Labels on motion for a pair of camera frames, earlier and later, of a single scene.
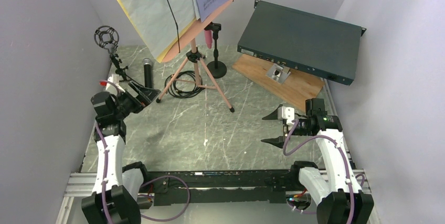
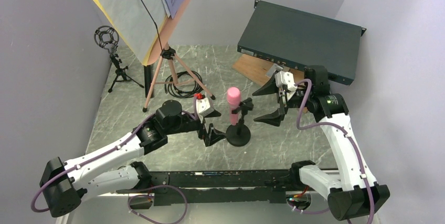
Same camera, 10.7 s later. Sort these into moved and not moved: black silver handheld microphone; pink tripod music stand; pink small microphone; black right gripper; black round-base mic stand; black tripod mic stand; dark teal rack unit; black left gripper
Moved: black round-base mic stand; black left gripper; pink small microphone; pink tripod music stand; black right gripper
Not moved: black silver handheld microphone; black tripod mic stand; dark teal rack unit
